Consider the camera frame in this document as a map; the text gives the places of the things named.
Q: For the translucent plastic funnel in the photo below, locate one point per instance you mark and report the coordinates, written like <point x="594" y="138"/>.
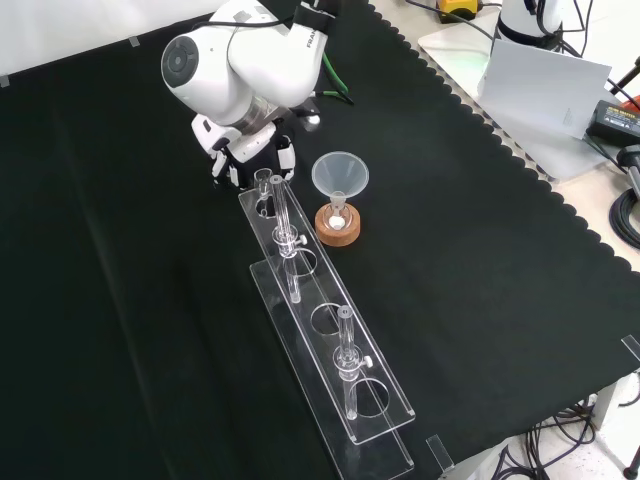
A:
<point x="340" y="172"/>

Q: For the clear acrylic funnel stand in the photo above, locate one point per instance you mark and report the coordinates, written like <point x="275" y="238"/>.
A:
<point x="345" y="380"/>

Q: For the black tripod leg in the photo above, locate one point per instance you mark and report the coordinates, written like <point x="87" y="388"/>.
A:
<point x="625" y="80"/>

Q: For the grey tape piece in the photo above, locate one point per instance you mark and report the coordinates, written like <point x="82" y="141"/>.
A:
<point x="4" y="81"/>
<point x="135" y="42"/>

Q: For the clear cloth clip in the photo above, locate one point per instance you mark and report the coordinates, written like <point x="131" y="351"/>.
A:
<point x="632" y="346"/>
<point x="440" y="452"/>

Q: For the yellow stop button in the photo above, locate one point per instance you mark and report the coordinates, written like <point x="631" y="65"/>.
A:
<point x="452" y="7"/>

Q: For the clear round-bottom flask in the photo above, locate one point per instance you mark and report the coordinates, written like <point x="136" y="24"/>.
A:
<point x="338" y="220"/>

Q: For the black bench cloth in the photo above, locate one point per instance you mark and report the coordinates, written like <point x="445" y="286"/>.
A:
<point x="150" y="310"/>

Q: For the black power adapter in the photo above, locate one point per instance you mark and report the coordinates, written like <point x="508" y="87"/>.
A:
<point x="615" y="122"/>

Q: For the pale board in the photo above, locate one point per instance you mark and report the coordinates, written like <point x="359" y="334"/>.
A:
<point x="550" y="155"/>

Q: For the black plug connector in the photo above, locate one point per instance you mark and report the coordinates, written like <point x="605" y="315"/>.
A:
<point x="631" y="162"/>

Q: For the white standing card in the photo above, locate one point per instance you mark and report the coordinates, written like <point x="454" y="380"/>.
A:
<point x="540" y="90"/>

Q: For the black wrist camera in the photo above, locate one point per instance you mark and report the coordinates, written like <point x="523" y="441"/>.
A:
<point x="306" y="111"/>

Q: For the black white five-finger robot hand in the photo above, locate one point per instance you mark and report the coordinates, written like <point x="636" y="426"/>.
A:
<point x="250" y="150"/>

